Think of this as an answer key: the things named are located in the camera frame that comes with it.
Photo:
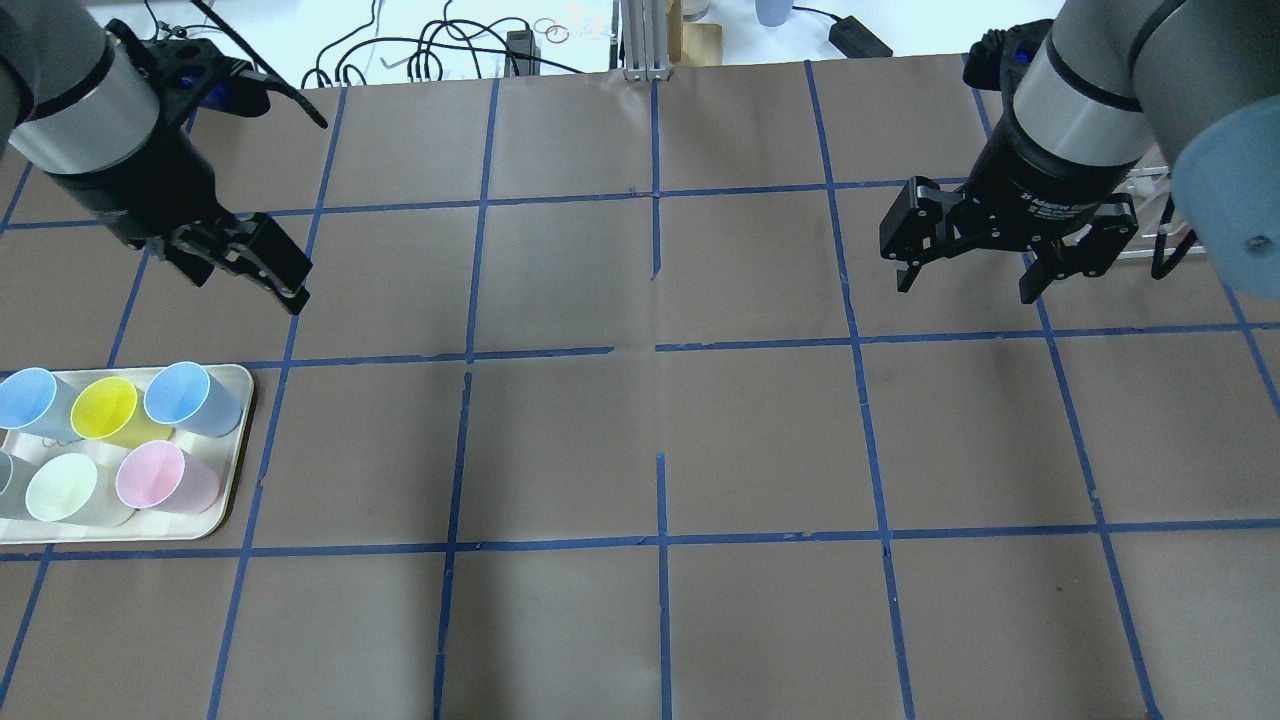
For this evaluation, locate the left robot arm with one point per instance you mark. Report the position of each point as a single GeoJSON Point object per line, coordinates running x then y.
{"type": "Point", "coordinates": [102, 112]}

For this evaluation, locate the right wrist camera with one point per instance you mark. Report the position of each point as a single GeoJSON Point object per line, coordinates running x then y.
{"type": "Point", "coordinates": [1002, 56]}

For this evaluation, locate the yellow cup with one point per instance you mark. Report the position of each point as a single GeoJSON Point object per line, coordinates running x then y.
{"type": "Point", "coordinates": [112, 411]}

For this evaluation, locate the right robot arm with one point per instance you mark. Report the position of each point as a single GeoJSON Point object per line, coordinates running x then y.
{"type": "Point", "coordinates": [1085, 96]}

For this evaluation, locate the black power adapter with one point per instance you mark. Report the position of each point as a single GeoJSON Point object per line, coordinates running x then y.
{"type": "Point", "coordinates": [855, 41]}

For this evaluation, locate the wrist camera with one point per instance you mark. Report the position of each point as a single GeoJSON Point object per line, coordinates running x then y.
{"type": "Point", "coordinates": [192, 73]}
{"type": "Point", "coordinates": [1002, 56]}

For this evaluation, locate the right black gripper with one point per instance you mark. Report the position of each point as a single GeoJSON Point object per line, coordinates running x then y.
{"type": "Point", "coordinates": [1048, 183]}

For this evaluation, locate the light blue cup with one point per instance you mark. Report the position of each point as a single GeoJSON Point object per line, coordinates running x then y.
{"type": "Point", "coordinates": [188, 397]}
{"type": "Point", "coordinates": [36, 402]}

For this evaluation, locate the grey cup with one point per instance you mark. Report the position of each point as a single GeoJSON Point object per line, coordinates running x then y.
{"type": "Point", "coordinates": [16, 474]}

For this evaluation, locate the cream plastic tray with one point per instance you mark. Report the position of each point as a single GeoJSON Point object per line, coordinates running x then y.
{"type": "Point", "coordinates": [221, 455]}

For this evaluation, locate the cream white cup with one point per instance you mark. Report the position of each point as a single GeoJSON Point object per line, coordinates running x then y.
{"type": "Point", "coordinates": [75, 489]}

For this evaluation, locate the pink cup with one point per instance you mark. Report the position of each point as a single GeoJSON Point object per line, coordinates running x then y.
{"type": "Point", "coordinates": [160, 476]}

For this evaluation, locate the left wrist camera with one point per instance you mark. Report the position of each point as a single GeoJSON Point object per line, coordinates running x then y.
{"type": "Point", "coordinates": [192, 73]}

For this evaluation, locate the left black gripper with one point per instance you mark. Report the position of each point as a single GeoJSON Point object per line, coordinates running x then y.
{"type": "Point", "coordinates": [128, 192]}

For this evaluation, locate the white dish rack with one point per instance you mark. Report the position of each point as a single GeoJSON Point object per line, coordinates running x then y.
{"type": "Point", "coordinates": [1160, 232]}

